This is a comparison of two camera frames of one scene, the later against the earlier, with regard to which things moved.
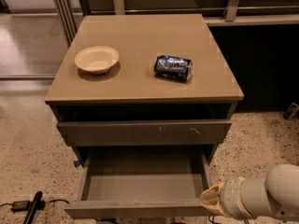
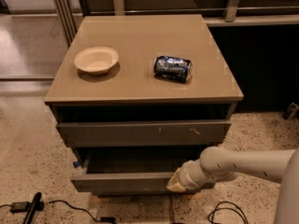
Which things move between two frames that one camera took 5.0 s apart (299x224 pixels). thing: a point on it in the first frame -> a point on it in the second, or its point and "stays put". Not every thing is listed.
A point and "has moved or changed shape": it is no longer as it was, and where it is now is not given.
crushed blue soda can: [173, 68] stays put
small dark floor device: [291, 111] stays put
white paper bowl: [96, 60] stays put
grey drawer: [148, 183] has moved or changed shape
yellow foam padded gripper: [231, 197] -> [186, 179]
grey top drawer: [146, 133] stays put
